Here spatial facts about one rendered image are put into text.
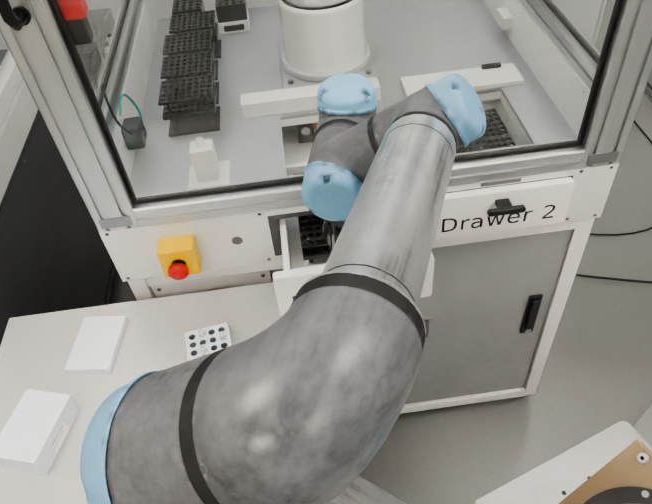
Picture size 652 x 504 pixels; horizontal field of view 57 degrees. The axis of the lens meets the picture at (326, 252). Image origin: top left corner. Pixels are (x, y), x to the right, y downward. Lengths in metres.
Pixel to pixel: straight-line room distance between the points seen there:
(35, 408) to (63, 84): 0.55
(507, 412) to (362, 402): 1.65
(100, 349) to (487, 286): 0.87
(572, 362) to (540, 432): 0.29
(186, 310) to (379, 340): 0.94
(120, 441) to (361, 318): 0.18
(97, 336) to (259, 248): 0.36
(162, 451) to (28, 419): 0.80
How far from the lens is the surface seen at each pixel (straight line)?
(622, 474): 0.88
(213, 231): 1.20
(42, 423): 1.17
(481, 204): 1.23
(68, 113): 1.07
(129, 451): 0.42
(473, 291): 1.48
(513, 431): 1.96
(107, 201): 1.17
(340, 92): 0.76
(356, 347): 0.35
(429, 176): 0.53
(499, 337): 1.66
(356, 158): 0.67
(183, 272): 1.18
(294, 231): 1.27
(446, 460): 1.89
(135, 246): 1.24
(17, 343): 1.37
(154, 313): 1.29
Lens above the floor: 1.71
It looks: 46 degrees down
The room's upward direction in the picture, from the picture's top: 6 degrees counter-clockwise
